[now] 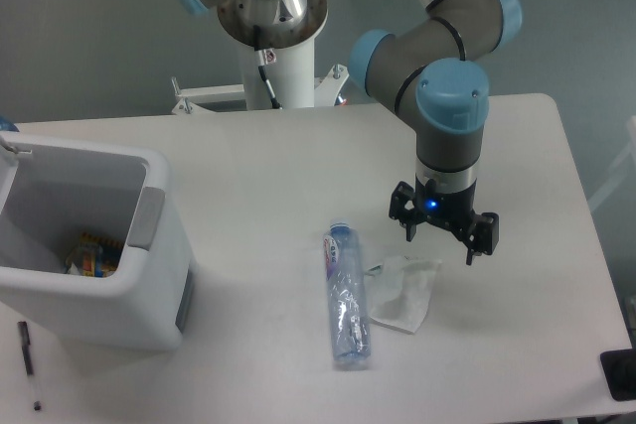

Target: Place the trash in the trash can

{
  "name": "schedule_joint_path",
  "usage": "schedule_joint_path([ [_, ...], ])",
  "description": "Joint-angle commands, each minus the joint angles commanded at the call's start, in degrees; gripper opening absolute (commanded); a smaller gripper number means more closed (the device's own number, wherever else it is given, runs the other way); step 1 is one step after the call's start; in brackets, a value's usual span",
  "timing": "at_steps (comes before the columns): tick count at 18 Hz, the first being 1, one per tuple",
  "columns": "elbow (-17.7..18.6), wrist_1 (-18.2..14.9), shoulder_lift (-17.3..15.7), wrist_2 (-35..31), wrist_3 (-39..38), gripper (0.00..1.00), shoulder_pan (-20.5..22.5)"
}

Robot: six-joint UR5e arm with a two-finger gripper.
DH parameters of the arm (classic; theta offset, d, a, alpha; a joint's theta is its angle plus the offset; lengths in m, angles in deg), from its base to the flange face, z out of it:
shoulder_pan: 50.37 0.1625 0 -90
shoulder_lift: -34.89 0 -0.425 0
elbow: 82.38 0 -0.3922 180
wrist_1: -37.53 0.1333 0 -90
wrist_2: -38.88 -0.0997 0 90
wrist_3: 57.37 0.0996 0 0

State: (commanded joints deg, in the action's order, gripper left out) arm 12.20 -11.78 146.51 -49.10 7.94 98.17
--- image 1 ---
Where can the black pen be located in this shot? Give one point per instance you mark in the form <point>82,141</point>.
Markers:
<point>25,344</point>

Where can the white trash can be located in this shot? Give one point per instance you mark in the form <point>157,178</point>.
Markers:
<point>53,190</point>

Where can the black device at edge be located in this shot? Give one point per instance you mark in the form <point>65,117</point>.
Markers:
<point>619,371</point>

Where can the colourful snack wrapper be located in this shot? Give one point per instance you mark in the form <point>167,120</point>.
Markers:
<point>94,256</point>

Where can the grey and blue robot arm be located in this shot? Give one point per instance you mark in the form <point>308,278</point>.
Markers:
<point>429,78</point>

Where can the clear plastic water bottle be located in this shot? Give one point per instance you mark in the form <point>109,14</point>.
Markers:
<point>349,322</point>

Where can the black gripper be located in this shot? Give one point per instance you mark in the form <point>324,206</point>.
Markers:
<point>479,232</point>

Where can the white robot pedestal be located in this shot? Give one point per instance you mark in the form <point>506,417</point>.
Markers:
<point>275,41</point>

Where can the white plastic wrapper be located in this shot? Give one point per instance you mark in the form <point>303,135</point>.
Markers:
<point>399,290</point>

